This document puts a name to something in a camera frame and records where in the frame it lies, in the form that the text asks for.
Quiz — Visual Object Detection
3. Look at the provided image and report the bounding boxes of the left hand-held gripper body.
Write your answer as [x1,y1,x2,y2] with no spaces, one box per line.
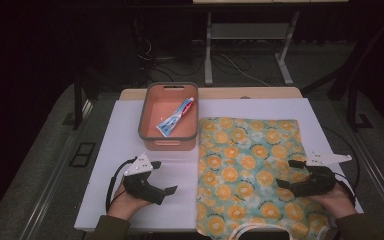
[123,153,166,205]

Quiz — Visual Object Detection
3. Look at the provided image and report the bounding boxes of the person's right hand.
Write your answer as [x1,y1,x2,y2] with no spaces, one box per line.
[308,184,358,220]

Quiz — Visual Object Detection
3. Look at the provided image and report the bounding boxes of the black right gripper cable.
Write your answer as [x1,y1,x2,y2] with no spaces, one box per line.
[323,126,361,206]

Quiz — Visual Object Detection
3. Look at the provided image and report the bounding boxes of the white board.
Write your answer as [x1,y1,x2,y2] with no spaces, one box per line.
[74,98,364,232]

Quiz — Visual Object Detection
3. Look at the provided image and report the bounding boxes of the blue white toothpaste tube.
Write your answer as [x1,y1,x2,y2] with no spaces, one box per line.
[155,96,196,138]

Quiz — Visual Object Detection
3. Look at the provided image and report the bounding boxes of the orange plastic basket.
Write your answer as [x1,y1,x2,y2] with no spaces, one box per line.
[137,82,200,152]

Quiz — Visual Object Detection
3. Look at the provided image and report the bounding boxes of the orange-print cloth bag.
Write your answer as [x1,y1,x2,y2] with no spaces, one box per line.
[195,116,331,240]

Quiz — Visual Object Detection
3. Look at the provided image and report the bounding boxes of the person's left hand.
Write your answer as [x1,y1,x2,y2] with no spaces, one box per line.
[107,181,152,221]

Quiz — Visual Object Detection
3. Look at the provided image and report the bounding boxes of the black floor socket frame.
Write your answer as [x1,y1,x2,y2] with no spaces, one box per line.
[68,142,97,168]

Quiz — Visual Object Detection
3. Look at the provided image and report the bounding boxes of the grey metal desk frame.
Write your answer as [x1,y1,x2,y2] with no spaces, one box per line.
[203,11,301,86]

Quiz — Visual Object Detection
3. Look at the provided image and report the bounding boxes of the black floor stand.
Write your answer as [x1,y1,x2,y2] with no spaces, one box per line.
[63,68,100,131]
[301,14,384,132]

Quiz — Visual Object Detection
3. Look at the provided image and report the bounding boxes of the floor cables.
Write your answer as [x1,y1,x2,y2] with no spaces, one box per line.
[134,36,281,88]

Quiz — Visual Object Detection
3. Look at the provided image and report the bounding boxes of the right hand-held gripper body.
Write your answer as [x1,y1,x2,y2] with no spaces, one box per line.
[291,151,353,198]

